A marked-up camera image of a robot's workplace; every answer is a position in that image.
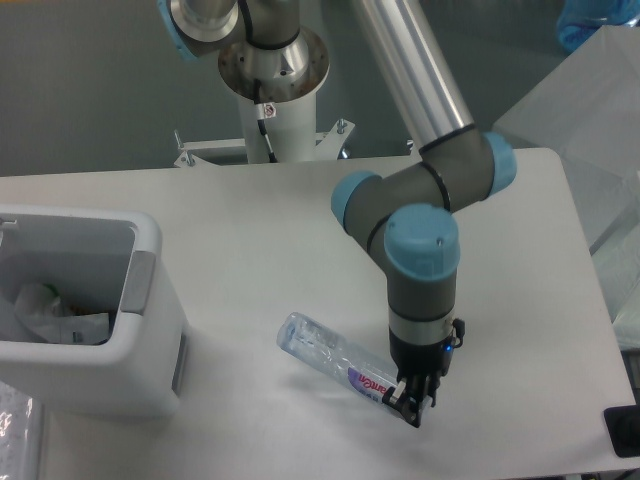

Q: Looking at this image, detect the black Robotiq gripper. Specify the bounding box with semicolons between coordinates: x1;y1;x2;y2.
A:
382;317;466;428

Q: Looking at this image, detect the clear plastic water bottle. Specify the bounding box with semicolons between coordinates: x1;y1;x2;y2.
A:
276;312;397;406

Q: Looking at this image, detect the white plastic bag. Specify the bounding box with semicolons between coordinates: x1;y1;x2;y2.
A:
14;283;111;345

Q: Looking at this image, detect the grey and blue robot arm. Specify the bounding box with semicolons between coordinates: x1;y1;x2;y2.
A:
158;1;517;426

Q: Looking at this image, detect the white plastic trash can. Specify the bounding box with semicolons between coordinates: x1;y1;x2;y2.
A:
1;204;188;417

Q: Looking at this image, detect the black device at table edge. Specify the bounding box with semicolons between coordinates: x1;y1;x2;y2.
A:
603;405;639;458

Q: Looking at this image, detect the translucent plastic storage box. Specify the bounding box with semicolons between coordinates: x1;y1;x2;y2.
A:
493;26;639;250

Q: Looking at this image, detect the clear patterned plastic sheet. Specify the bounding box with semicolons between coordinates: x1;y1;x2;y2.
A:
1;383;43;479

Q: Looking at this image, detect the blue plastic bag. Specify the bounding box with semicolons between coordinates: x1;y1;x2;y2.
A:
556;0;639;53

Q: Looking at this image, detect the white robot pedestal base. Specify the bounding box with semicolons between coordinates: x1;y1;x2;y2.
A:
174;93;356;168

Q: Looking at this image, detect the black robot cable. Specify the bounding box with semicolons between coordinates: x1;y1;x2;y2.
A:
252;78;279;164

